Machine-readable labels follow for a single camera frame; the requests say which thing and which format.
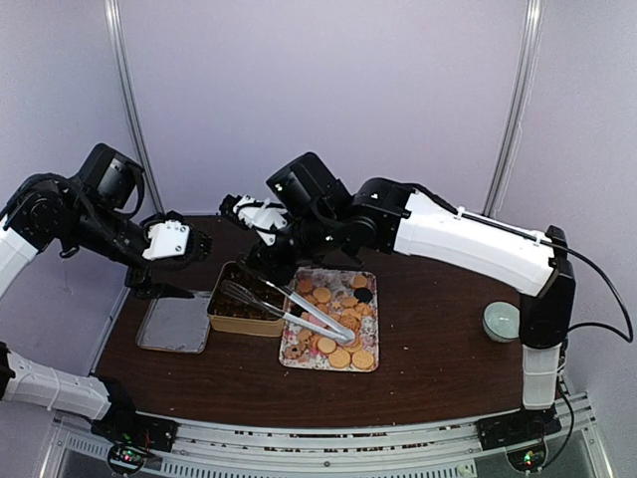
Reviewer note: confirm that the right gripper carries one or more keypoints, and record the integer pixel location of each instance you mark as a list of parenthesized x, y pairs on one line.
[(260, 256)]

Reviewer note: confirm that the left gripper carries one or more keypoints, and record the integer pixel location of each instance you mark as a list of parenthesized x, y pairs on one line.
[(146, 289)]

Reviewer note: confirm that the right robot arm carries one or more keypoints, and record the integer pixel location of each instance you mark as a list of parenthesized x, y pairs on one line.
[(313, 214)]

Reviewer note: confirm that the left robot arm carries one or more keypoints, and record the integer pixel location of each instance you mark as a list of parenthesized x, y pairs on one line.
[(45, 222)]

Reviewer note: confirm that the silver tin lid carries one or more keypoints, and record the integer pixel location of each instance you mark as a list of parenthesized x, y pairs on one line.
[(176, 325)]

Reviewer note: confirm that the gold cookie tin box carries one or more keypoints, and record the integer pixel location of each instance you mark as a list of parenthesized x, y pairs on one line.
[(227, 315)]

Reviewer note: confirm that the floral cookie tray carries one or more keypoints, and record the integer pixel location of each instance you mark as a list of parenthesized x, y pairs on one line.
[(332, 292)]

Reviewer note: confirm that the round golden biscuit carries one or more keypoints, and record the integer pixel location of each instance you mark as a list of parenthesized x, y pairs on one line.
[(363, 360), (339, 358)]

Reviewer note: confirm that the pale ceramic bowl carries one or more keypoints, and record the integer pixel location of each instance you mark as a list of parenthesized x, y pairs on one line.
[(501, 322)]

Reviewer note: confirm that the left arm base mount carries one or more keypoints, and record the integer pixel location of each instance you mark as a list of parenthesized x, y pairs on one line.
[(135, 444)]

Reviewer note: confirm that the front aluminium rail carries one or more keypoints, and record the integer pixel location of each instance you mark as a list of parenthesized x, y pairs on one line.
[(450, 448)]

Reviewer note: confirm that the left aluminium frame post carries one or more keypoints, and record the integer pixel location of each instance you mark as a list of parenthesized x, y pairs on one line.
[(117, 40)]

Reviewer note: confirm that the aluminium frame post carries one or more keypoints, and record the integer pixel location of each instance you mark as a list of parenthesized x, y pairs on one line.
[(117, 40), (520, 98)]

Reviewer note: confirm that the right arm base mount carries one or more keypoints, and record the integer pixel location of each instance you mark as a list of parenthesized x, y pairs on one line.
[(522, 435)]

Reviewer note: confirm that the right aluminium frame post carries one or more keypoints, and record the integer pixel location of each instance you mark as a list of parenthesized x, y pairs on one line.
[(520, 98)]

